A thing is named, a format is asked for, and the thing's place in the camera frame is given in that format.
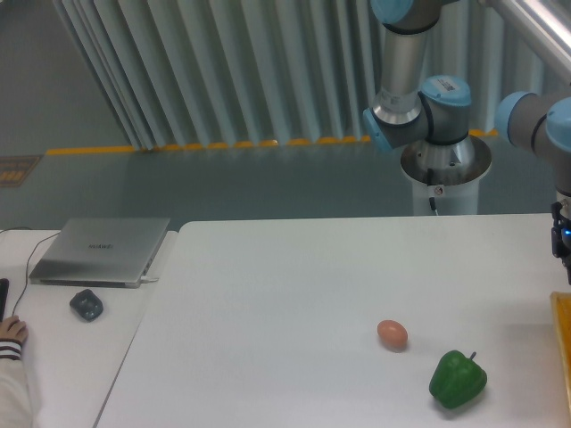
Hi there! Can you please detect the brown egg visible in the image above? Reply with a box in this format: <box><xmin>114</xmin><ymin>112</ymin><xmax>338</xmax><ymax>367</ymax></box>
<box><xmin>377</xmin><ymin>319</ymin><xmax>409</xmax><ymax>350</ymax></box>

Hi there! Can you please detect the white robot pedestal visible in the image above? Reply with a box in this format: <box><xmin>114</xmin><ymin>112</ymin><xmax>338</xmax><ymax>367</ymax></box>
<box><xmin>401</xmin><ymin>136</ymin><xmax>492</xmax><ymax>216</ymax></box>

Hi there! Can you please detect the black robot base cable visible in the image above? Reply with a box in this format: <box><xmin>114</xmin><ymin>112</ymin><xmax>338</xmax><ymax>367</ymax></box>
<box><xmin>426</xmin><ymin>167</ymin><xmax>441</xmax><ymax>217</ymax></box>

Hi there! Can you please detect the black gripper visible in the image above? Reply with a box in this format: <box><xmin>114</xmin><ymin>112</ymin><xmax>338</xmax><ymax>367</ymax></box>
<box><xmin>550</xmin><ymin>192</ymin><xmax>571</xmax><ymax>283</ymax></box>

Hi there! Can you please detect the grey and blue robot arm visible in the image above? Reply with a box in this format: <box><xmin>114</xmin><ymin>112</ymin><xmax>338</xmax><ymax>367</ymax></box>
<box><xmin>363</xmin><ymin>1</ymin><xmax>570</xmax><ymax>266</ymax></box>

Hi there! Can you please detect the black laptop cable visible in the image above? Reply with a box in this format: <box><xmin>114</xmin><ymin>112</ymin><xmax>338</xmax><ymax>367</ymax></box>
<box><xmin>0</xmin><ymin>226</ymin><xmax>62</xmax><ymax>316</ymax></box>

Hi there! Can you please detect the person's hand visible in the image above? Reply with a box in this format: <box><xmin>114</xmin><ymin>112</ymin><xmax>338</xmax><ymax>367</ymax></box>
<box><xmin>0</xmin><ymin>316</ymin><xmax>29</xmax><ymax>344</ymax></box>

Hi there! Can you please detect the silver laptop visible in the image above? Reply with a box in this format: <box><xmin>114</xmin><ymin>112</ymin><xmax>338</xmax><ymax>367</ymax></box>
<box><xmin>29</xmin><ymin>218</ymin><xmax>170</xmax><ymax>288</ymax></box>

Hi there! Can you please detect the yellow basket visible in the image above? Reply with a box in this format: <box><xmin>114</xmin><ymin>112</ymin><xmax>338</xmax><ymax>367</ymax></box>
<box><xmin>550</xmin><ymin>292</ymin><xmax>570</xmax><ymax>407</ymax></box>

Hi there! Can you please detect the white sleeved forearm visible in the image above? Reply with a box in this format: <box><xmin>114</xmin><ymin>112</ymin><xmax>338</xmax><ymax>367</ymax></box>
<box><xmin>1</xmin><ymin>339</ymin><xmax>33</xmax><ymax>428</ymax></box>

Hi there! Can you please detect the green bell pepper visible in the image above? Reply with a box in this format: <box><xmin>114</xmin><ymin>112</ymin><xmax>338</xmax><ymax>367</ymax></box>
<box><xmin>429</xmin><ymin>350</ymin><xmax>488</xmax><ymax>410</ymax></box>

